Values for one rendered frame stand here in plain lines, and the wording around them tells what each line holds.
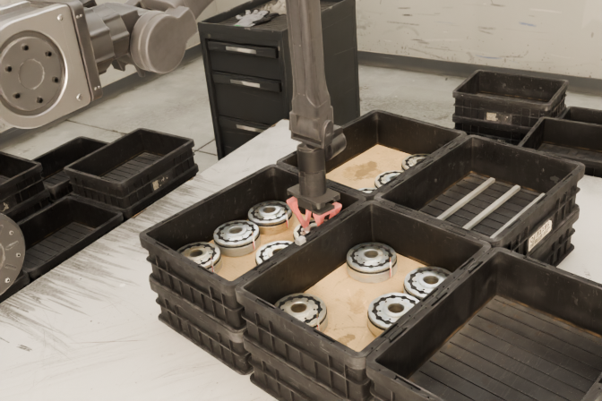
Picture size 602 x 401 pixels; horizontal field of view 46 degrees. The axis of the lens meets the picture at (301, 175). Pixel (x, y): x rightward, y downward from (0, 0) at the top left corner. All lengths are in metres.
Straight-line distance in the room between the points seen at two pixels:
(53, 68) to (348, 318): 0.75
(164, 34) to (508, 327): 0.80
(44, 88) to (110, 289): 0.99
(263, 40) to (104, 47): 2.08
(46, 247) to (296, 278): 1.43
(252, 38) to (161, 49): 2.03
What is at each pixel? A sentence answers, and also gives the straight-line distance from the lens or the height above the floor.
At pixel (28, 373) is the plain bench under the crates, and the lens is 1.60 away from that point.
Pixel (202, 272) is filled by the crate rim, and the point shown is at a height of 0.93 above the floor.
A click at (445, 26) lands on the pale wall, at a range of 4.82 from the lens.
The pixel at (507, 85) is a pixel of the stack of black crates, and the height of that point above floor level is 0.54.
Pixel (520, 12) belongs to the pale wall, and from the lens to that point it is 4.62.
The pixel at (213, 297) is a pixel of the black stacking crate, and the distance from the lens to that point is 1.37.
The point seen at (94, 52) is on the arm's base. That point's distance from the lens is 0.87.
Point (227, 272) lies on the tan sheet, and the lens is 1.50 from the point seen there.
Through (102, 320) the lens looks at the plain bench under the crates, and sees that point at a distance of 1.67.
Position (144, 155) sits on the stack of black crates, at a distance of 2.91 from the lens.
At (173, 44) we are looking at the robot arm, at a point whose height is 1.42.
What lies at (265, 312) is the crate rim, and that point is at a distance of 1.23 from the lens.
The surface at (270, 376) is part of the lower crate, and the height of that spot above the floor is 0.76.
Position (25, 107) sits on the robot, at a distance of 0.82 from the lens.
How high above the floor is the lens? 1.68
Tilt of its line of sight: 28 degrees down
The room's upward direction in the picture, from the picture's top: 5 degrees counter-clockwise
